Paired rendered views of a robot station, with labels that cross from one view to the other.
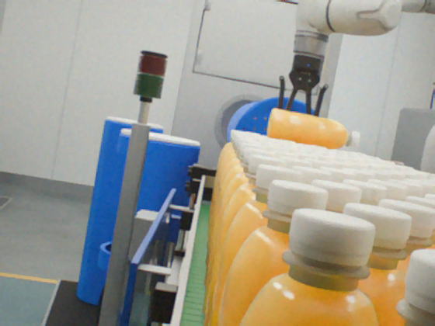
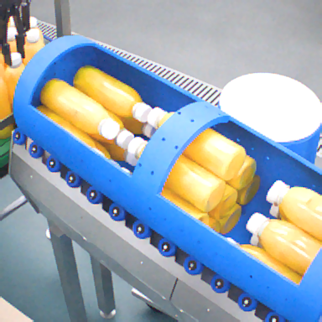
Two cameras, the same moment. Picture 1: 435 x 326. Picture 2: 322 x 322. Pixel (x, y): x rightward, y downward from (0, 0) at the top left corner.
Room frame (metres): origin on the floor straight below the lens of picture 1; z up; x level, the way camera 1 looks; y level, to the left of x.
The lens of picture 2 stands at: (3.01, -0.76, 2.02)
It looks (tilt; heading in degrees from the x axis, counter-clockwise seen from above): 43 degrees down; 137
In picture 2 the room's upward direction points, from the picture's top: straight up
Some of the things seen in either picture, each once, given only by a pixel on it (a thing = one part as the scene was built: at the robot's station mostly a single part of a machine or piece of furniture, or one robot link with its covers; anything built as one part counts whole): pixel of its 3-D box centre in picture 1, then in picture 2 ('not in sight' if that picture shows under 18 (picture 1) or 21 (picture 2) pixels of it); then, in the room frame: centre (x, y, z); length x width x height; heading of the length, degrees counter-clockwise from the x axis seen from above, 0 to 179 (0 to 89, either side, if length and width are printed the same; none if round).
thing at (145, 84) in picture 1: (148, 85); not in sight; (1.46, 0.25, 1.18); 0.06 x 0.06 x 0.05
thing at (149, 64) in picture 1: (151, 66); not in sight; (1.46, 0.25, 1.23); 0.06 x 0.06 x 0.04
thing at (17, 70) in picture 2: not in sight; (18, 90); (1.74, -0.10, 1.00); 0.07 x 0.07 x 0.20
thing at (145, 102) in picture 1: (147, 88); not in sight; (1.46, 0.25, 1.18); 0.06 x 0.06 x 0.16
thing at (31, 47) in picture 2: not in sight; (35, 64); (1.67, 0.01, 1.00); 0.07 x 0.07 x 0.20
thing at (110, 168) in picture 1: (119, 212); not in sight; (3.16, 0.58, 0.59); 0.28 x 0.28 x 0.88
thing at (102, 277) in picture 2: not in sight; (101, 266); (1.93, -0.01, 0.31); 0.06 x 0.06 x 0.63; 4
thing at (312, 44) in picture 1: (310, 46); not in sight; (1.75, -0.10, 1.37); 0.09 x 0.09 x 0.06
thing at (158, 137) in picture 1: (160, 137); (272, 105); (2.29, 0.32, 1.03); 0.28 x 0.28 x 0.01
